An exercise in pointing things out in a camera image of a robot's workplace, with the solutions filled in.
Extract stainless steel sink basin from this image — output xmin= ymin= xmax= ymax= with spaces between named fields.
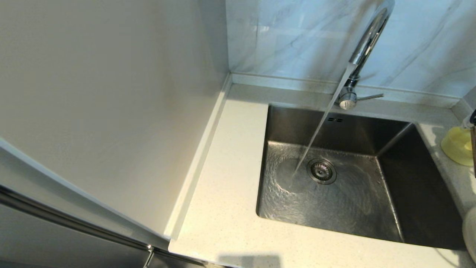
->
xmin=256 ymin=104 xmax=467 ymax=251

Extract white round plate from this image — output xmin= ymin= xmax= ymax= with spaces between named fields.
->
xmin=462 ymin=207 xmax=476 ymax=263

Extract round metal drain strainer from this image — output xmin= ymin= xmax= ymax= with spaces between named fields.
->
xmin=306 ymin=159 xmax=337 ymax=185

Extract small yellow bowl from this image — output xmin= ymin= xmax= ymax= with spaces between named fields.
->
xmin=441 ymin=126 xmax=476 ymax=167

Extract grey steel appliance front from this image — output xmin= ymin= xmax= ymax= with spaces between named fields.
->
xmin=0 ymin=179 xmax=209 ymax=268

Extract white tall cabinet side panel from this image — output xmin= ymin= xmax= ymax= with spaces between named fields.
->
xmin=0 ymin=0 xmax=229 ymax=240

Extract chrome gooseneck kitchen faucet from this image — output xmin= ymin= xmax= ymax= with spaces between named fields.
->
xmin=334 ymin=0 xmax=395 ymax=111

